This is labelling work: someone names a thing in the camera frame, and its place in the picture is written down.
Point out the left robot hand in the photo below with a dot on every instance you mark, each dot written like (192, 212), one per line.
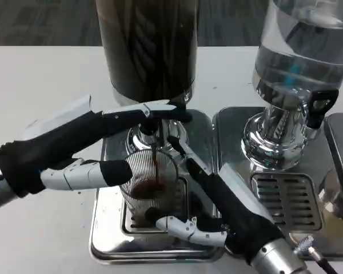
(60, 142)

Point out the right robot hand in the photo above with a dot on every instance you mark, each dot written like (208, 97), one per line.
(240, 211)

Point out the clear ribbed glass cup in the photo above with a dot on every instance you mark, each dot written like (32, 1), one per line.
(138, 167)

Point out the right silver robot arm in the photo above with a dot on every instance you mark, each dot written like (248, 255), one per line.
(277, 259)

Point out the dark liquid drink dispenser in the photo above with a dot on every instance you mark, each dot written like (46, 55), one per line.
(148, 42)

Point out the clear water drink dispenser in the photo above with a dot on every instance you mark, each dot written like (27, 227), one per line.
(297, 57)

